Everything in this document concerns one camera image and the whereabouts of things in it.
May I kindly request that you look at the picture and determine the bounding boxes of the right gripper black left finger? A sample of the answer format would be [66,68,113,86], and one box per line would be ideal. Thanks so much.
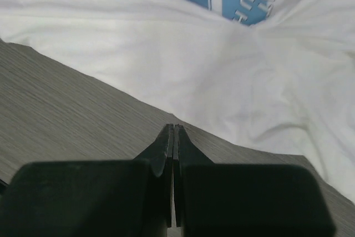
[1,124,174,236]

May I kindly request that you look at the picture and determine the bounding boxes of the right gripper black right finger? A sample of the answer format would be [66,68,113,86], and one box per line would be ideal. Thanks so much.
[173,125,336,236]

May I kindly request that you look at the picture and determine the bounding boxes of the white printed t shirt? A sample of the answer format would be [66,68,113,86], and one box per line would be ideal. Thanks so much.
[1,0,354,200]

